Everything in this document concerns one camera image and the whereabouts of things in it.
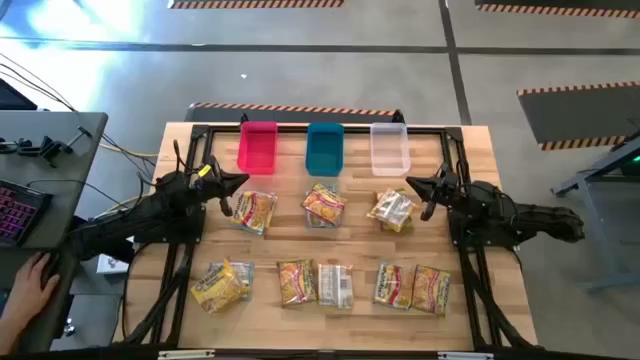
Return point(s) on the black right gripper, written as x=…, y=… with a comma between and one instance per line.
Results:
x=445, y=185

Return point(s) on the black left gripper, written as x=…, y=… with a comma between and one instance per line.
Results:
x=207, y=184

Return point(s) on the yellow creamy chicken ramen pack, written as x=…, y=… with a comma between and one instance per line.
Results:
x=335, y=286
x=217, y=290
x=392, y=209

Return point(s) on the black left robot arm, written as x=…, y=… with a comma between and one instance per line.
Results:
x=150, y=210

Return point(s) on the person's forearm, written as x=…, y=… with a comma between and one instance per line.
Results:
x=10, y=330

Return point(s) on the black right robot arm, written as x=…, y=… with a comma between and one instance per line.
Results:
x=525, y=220

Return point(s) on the yellow tape tag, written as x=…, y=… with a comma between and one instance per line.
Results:
x=205, y=171

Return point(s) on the pink plastic bin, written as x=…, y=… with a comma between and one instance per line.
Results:
x=257, y=147

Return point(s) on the hazard-striped black floor mat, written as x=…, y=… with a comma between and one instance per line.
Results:
x=575, y=115
x=250, y=116
x=550, y=5
x=250, y=4

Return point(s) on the teal plastic bin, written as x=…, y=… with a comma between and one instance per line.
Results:
x=325, y=150

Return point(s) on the white box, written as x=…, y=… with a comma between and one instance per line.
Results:
x=112, y=264

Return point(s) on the black desk clamp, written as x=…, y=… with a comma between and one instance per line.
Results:
x=50, y=148

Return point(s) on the backlit black keyboard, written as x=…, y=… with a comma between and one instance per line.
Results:
x=20, y=215

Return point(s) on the desk caster wheel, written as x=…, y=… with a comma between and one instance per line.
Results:
x=68, y=329

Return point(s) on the grey desk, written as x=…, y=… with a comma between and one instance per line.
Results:
x=30, y=120

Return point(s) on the person's hand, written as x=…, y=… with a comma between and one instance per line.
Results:
x=30, y=295

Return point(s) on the black monitor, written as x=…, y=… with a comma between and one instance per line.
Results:
x=12, y=100

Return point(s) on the white frame bracket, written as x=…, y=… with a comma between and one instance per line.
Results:
x=185, y=355
x=465, y=356

